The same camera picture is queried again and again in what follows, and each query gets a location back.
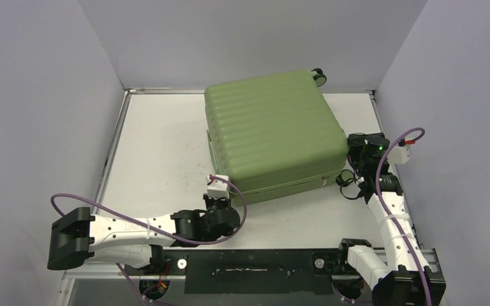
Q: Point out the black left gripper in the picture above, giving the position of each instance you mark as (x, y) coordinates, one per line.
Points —
(208, 200)

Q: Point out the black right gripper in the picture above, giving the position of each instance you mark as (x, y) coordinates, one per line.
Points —
(355, 140)

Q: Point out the green suitcase with blue lining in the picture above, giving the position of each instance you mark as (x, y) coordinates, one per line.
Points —
(273, 136)

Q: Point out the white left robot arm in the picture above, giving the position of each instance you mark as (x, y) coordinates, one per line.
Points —
(81, 236)

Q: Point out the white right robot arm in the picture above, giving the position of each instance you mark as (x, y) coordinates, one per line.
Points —
(405, 277)

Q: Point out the far left suitcase wheel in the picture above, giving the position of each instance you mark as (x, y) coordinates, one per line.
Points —
(319, 77)

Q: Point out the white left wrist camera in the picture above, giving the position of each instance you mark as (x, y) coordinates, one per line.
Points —
(217, 186)

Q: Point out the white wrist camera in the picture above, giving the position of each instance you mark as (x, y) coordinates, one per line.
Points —
(217, 186)
(400, 154)

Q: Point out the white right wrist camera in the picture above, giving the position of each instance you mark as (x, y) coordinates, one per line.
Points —
(400, 154)

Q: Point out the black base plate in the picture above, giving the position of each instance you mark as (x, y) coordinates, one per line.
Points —
(258, 271)

